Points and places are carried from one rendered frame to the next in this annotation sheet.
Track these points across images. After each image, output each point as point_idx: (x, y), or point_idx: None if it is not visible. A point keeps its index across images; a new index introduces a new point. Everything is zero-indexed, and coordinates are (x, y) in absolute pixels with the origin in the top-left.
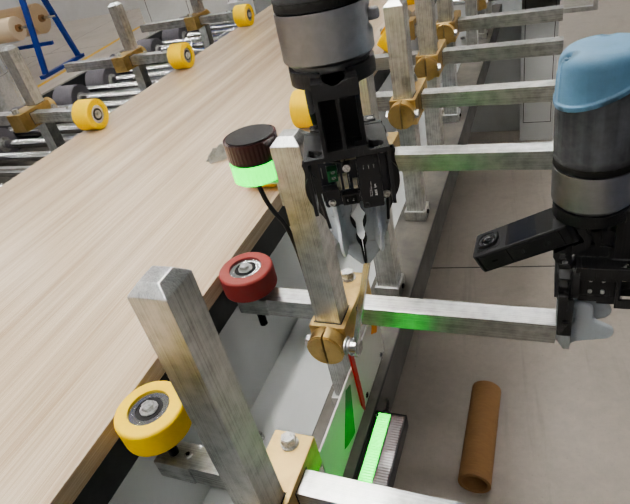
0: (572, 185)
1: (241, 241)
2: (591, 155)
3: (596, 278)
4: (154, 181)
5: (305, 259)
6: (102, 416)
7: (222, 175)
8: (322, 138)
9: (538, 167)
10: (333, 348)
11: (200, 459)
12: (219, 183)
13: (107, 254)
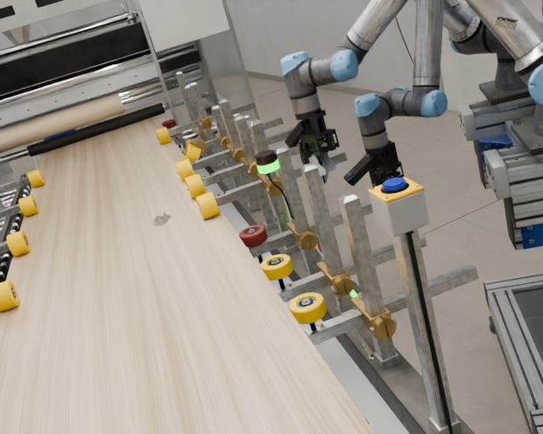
0: (372, 139)
1: (234, 230)
2: (375, 127)
3: (389, 170)
4: (134, 243)
5: (293, 201)
6: (258, 273)
7: (177, 225)
8: (319, 129)
9: (338, 162)
10: (313, 238)
11: (296, 283)
12: (181, 226)
13: (163, 263)
